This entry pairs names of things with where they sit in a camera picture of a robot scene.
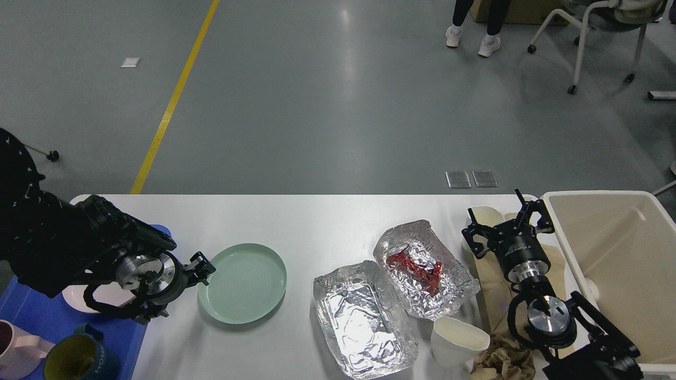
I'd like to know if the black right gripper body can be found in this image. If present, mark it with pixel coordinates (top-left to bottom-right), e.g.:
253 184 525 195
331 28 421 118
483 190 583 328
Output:
489 222 551 283

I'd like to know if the empty foil tray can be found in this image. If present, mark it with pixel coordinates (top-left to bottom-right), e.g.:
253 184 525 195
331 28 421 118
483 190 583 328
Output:
312 260 418 379

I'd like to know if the beige plastic bin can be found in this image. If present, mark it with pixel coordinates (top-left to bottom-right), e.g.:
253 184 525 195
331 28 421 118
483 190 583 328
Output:
542 190 675 378

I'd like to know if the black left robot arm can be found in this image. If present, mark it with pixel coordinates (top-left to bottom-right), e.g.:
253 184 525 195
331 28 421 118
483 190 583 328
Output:
1 129 215 325

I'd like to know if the white paper cup far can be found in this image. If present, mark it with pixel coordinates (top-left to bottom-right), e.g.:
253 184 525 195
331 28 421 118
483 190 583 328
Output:
462 205 505 253

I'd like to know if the right floor outlet plate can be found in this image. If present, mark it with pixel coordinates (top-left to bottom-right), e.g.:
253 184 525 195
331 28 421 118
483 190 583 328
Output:
472 170 499 188

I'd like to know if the white office chair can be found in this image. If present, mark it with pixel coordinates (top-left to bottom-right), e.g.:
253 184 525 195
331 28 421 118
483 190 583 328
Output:
527 1 667 94

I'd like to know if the dark blue mug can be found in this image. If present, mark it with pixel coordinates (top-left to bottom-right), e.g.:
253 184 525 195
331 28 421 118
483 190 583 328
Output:
42 323 121 379

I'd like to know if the crumpled brown paper ball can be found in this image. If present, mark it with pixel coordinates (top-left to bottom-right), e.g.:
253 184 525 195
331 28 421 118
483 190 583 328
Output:
470 334 536 379

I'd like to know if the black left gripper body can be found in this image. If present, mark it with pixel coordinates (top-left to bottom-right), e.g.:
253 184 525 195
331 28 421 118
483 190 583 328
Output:
114 252 216 325

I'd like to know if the brown paper sheet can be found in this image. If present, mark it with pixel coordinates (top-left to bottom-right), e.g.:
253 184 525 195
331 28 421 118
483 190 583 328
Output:
475 213 579 337

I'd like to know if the person in black pants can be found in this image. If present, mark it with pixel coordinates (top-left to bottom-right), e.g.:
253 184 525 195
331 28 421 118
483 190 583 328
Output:
445 0 512 58

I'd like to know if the left floor outlet plate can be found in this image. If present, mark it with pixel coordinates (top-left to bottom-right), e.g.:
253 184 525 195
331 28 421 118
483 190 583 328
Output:
446 170 472 188

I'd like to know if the crushed red can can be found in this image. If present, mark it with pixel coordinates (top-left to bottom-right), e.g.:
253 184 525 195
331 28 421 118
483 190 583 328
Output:
386 244 443 297

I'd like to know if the white paper cup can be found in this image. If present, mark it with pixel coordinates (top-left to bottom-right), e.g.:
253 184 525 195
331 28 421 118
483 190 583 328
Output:
430 317 491 369
462 205 505 253

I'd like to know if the pink mug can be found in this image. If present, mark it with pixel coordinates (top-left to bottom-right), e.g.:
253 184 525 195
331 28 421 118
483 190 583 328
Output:
1 320 55 379

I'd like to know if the pink plate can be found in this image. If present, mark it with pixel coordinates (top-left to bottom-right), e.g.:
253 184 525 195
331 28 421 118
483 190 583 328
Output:
61 283 135 314

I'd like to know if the green plate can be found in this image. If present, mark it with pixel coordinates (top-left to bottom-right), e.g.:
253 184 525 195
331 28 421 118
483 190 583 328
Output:
198 243 287 325

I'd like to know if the chair leg with caster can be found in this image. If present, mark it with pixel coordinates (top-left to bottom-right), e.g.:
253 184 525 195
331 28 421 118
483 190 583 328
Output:
22 142 60 162

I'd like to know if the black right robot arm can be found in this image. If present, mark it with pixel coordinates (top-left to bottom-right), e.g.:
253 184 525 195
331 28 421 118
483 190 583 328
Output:
462 190 644 379

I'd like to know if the cardboard box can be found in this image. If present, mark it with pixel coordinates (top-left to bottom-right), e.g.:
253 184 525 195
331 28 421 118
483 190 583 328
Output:
470 1 566 25

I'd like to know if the floor outlet plate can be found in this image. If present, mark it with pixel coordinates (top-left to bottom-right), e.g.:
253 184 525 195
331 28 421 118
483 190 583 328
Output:
472 170 499 188
446 170 472 188

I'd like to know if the foil tray with red wrapper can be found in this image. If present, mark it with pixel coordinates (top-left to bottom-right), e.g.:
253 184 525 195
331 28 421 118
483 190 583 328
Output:
373 220 481 321

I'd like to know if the white paper cup near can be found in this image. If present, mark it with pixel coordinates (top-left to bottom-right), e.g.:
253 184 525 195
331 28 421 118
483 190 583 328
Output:
430 317 491 369

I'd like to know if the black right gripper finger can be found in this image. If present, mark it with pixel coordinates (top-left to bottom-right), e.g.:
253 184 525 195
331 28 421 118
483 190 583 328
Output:
462 210 502 259
515 188 555 235

